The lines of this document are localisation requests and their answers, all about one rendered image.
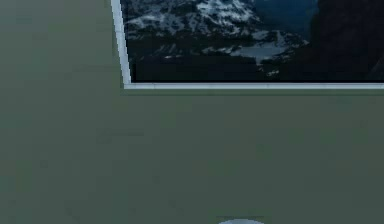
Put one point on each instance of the white framed mountain picture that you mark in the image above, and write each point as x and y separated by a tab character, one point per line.
233	43

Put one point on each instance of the pale blue round object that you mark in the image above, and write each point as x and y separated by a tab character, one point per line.
240	222

